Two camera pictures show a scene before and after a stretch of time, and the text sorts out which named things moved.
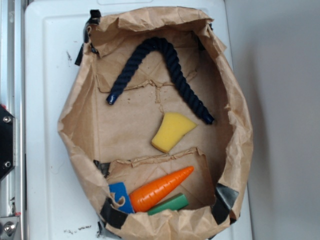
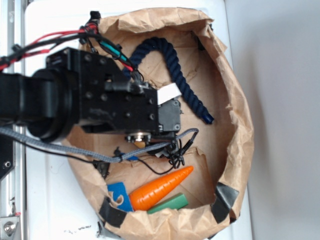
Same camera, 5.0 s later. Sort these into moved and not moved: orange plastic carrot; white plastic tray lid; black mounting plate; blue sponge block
Moved: white plastic tray lid
Not moved: blue sponge block; orange plastic carrot; black mounting plate
